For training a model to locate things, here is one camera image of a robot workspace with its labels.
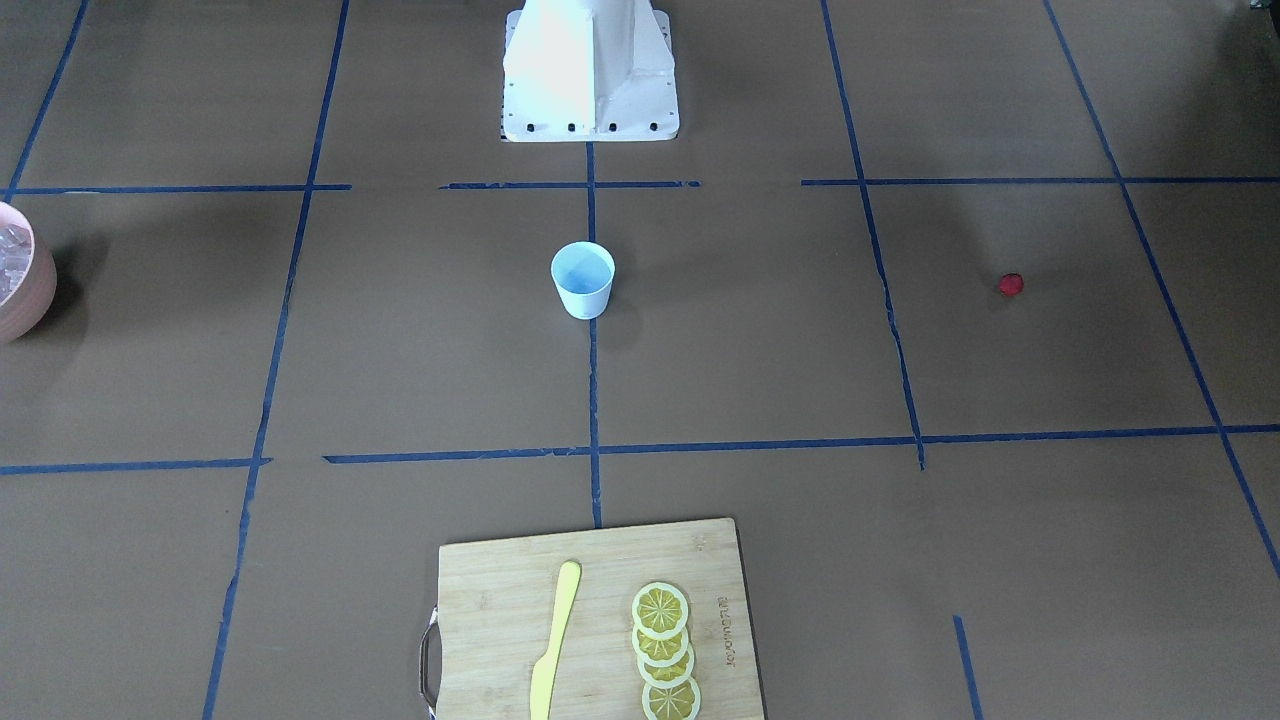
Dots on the light blue plastic cup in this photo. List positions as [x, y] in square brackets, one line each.
[583, 273]

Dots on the pink bowl of ice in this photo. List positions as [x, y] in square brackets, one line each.
[29, 275]

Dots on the lemon slice top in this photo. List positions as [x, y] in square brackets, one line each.
[660, 610]

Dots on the lemon slice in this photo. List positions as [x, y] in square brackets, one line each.
[660, 652]
[680, 701]
[669, 676]
[660, 610]

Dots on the bamboo cutting board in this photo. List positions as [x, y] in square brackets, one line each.
[492, 618]

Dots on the yellow plastic knife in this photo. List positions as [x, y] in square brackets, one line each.
[545, 669]

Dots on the lemon slice bottom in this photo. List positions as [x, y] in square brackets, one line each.
[680, 701]

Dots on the red strawberry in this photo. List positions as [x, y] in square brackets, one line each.
[1011, 284]

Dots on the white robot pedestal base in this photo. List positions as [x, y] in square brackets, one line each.
[589, 71]

